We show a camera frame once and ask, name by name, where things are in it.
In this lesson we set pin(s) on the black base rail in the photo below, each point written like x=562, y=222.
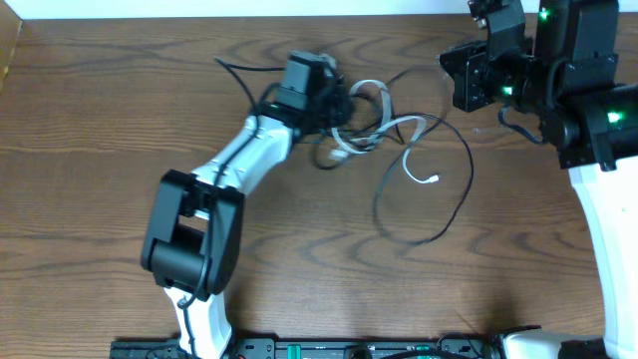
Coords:
x=455, y=345

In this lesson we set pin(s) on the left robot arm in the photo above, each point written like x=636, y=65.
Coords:
x=193, y=237

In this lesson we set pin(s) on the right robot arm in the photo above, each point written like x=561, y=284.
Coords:
x=564, y=75

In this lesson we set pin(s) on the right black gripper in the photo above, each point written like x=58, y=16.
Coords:
x=468, y=76

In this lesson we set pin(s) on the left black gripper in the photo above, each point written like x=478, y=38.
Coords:
x=340, y=107

